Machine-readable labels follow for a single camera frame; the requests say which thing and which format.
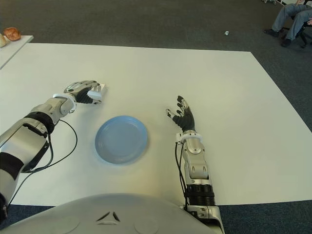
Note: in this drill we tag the robot right arm silver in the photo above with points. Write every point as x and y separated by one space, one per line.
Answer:
197 165

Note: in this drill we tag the blue plastic plate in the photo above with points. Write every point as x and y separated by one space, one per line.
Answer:
121 140

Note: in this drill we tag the grey robot torso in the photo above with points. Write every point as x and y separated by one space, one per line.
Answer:
109 214

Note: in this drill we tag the seated person in jeans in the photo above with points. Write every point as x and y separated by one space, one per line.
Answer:
282 14

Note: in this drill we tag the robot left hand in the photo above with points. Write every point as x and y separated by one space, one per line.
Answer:
80 89

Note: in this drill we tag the robot left arm silver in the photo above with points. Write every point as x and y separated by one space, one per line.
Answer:
24 139

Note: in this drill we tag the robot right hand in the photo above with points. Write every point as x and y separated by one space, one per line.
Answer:
186 119

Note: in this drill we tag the white charger block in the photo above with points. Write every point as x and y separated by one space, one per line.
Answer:
98 93

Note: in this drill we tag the brown bread roll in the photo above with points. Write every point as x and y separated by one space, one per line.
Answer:
12 34

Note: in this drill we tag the white chair base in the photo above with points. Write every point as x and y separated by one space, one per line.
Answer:
276 2

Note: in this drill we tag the beige bread roll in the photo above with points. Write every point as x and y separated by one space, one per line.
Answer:
2 41

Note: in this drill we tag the black office chair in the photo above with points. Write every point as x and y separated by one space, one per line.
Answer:
306 34

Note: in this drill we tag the white side table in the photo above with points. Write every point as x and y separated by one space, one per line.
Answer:
12 50

